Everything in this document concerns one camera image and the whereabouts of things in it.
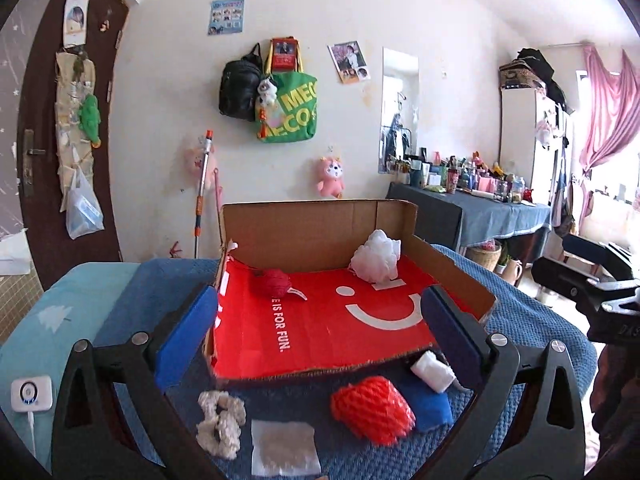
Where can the white mesh bath pouf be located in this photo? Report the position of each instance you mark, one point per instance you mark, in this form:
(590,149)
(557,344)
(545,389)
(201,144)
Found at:
(376,260)

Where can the black backpack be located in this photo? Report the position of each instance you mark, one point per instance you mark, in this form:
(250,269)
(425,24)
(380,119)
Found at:
(238,85)

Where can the table with blue cloth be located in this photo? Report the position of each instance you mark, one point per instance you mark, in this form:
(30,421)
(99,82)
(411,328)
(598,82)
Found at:
(462,220)

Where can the pink curtain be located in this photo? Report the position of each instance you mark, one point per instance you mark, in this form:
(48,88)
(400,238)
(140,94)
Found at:
(614,122)

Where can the small white plush keychain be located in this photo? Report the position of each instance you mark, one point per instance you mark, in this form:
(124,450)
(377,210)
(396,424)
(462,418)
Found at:
(267,93)

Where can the pink plush toy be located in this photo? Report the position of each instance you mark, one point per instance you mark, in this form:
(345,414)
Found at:
(331,177)

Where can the blue sponge cloth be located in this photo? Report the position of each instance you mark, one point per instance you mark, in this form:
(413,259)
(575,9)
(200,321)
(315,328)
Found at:
(431,409)

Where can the cardboard box red lining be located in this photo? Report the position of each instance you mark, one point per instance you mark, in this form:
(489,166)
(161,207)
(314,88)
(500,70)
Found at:
(346,323)

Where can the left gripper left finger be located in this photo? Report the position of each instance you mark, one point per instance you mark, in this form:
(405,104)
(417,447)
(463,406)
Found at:
(113,419)

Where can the white towel packet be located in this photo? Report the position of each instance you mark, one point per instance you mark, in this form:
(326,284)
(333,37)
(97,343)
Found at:
(437,375)

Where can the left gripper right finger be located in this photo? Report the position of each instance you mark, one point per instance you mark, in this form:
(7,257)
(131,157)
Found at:
(546,438)

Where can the white plastic bag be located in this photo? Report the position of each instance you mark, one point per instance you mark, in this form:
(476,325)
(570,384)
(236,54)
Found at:
(83,212)

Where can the wall mirror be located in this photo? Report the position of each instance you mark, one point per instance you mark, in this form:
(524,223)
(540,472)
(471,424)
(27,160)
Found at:
(400,109)

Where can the green tote bag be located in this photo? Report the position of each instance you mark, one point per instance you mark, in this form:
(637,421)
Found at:
(294,116)

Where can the white pad packet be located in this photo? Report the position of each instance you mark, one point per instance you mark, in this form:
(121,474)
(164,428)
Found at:
(284,449)

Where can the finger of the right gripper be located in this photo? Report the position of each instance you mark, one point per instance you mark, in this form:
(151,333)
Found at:
(581,287)
(612,258)

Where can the red crochet ball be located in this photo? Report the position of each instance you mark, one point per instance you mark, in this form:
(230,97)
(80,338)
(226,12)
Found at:
(273,284)

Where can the beige hanging organizer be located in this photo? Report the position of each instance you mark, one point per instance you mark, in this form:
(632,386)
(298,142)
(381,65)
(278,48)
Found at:
(74,148)

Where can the blue knitted blanket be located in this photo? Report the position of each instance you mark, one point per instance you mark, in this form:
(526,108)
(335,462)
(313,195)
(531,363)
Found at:
(159,286)

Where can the blue poster on wall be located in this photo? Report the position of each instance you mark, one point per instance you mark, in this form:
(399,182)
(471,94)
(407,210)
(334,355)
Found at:
(226,17)

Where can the mop handle orange tip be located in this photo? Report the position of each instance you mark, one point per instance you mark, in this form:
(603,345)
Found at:
(208,143)

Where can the dark brown door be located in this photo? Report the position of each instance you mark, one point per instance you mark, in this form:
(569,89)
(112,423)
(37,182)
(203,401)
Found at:
(91,29)

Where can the red mesh scrubber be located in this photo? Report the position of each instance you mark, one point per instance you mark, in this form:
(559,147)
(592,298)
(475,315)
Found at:
(373,409)

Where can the white wardrobe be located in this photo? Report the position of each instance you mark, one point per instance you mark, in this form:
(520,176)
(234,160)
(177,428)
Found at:
(532,129)

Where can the green plush toy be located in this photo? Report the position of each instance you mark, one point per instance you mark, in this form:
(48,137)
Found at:
(90,119)

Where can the white controller device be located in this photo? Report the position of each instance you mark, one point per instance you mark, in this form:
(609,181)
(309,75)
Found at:
(32,394)

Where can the photo on wall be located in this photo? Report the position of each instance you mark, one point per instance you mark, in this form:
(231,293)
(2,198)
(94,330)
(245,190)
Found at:
(349,62)

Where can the red box on wall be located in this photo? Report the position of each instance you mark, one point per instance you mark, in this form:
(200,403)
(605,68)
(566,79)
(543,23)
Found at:
(284,55)

